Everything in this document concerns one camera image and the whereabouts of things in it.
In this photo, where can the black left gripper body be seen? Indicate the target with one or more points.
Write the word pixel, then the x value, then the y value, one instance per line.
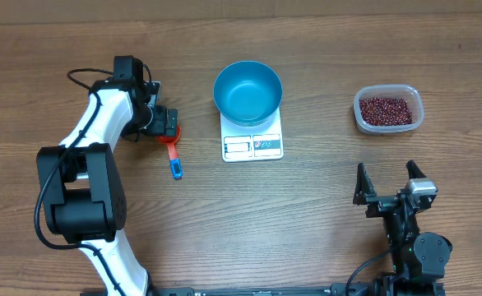
pixel 159 122

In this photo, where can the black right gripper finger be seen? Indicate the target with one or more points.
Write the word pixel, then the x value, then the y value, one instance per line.
pixel 364 190
pixel 413 170

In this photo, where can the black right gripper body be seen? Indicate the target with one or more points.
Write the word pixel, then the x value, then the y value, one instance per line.
pixel 387 204

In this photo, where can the red scoop with blue handle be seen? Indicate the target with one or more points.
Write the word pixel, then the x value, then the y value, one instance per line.
pixel 174 154

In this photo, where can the red adzuki beans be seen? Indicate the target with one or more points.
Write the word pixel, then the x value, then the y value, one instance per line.
pixel 383 111

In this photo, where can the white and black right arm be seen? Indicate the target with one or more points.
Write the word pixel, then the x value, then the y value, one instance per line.
pixel 418 259

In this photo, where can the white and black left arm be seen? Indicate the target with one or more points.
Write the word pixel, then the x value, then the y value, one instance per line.
pixel 82 203

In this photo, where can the blue plastic bowl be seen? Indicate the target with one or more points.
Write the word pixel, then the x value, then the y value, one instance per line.
pixel 247 92

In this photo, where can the white digital kitchen scale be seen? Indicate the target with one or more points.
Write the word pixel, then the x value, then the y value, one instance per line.
pixel 243 144

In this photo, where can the clear plastic food container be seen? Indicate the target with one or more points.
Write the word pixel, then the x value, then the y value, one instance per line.
pixel 408 93

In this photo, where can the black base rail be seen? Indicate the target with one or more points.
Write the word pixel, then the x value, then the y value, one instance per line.
pixel 337 289

